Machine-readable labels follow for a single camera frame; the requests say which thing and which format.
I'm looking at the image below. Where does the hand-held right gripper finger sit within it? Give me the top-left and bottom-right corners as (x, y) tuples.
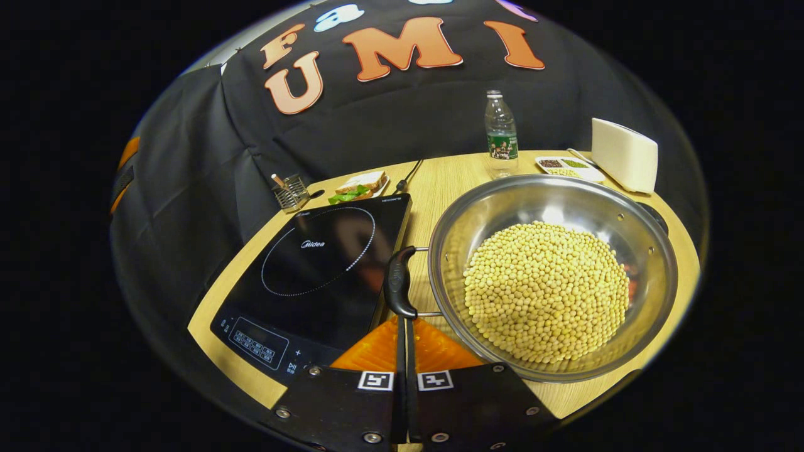
(261, 316), (408, 452)
(406, 317), (561, 452)

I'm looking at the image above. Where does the black induction cooktop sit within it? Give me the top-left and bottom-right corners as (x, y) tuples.
(210, 193), (413, 385)

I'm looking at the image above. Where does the pile of soybeans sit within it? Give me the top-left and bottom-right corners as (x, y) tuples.
(463, 220), (631, 365)

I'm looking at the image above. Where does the stainless steel pot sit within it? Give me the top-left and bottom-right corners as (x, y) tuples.
(383, 174), (679, 384)

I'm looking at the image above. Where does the sandwich with lettuce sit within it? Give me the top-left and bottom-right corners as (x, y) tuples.
(328, 171), (388, 205)

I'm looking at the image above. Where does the clear plastic water bottle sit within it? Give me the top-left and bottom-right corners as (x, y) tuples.
(484, 90), (519, 180)

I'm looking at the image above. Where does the white divided bean dish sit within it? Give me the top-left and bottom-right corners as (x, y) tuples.
(535, 156), (607, 184)

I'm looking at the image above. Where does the black backdrop cloth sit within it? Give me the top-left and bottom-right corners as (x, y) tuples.
(110, 0), (710, 327)

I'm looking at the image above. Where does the white toaster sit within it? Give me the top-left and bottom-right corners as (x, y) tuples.
(590, 117), (659, 194)

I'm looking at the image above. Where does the metal wire holder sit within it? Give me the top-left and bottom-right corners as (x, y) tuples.
(271, 173), (311, 214)

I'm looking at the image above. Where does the black power cable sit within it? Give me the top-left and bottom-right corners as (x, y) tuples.
(394, 159), (424, 195)

